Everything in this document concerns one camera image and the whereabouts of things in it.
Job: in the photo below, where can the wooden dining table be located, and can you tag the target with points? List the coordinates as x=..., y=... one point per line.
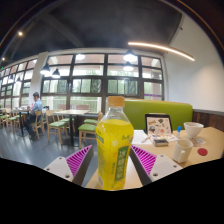
x=71, y=112

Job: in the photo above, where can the yellow drink bottle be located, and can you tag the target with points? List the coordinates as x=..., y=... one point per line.
x=113, y=143

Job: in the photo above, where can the small blue-capped bottle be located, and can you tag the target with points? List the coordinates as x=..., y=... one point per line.
x=179, y=131

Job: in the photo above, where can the green bench backrest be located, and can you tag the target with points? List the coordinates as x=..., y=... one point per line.
x=160, y=108

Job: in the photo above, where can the flat round red coaster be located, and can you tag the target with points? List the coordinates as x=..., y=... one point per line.
x=202, y=152

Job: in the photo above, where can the curved linear ceiling light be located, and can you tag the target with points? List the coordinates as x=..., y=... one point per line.
x=163, y=48

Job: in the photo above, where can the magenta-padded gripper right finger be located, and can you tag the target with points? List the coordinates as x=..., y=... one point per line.
x=146, y=160

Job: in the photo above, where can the person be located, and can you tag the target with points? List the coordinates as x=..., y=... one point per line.
x=35, y=113

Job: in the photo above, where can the wooden chairs with green seats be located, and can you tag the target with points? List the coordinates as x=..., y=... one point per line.
x=57, y=124

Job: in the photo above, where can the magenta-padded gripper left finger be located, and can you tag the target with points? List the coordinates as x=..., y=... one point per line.
x=79, y=160

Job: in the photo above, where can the black tablet with stickers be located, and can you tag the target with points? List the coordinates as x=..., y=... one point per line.
x=158, y=124

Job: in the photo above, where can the small dark box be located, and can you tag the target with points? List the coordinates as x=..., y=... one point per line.
x=161, y=142

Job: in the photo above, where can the black pendant lamps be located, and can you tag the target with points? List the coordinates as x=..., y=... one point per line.
x=130, y=56

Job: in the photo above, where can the white bowl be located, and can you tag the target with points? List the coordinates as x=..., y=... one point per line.
x=193, y=130

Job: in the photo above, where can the white mug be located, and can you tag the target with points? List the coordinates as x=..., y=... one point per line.
x=181, y=151

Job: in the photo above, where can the dark-framed window wall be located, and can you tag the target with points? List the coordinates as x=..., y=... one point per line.
x=88, y=70

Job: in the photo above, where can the printed sticker sheet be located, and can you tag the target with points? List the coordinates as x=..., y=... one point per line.
x=166, y=136

